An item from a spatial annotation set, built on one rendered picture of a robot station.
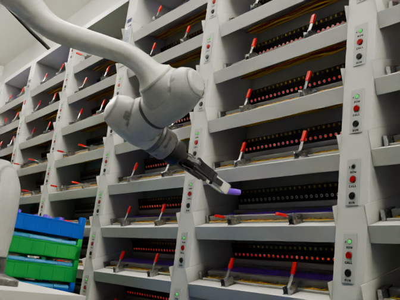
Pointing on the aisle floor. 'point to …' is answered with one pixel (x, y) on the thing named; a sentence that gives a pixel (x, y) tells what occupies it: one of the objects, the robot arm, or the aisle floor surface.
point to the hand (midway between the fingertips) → (218, 183)
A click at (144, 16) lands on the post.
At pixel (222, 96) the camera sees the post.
